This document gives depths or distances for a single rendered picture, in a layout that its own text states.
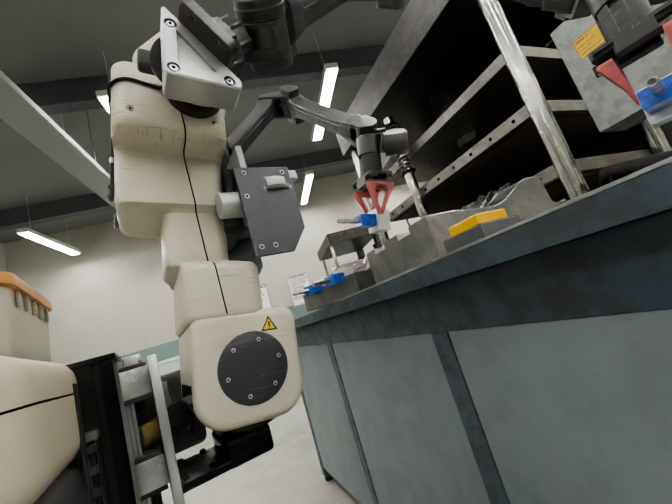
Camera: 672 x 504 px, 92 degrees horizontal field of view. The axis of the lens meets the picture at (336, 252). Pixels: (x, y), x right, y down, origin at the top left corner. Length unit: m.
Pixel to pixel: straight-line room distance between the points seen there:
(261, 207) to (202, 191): 0.11
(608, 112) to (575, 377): 1.04
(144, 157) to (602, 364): 0.70
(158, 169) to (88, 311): 8.21
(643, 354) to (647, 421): 0.08
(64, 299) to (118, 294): 1.03
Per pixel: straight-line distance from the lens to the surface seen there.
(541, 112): 1.39
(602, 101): 1.44
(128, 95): 0.63
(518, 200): 0.85
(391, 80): 1.94
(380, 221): 0.80
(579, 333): 0.50
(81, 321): 8.82
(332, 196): 8.69
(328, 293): 0.96
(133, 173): 0.62
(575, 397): 0.55
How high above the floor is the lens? 0.76
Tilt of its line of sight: 11 degrees up
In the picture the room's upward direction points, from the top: 17 degrees counter-clockwise
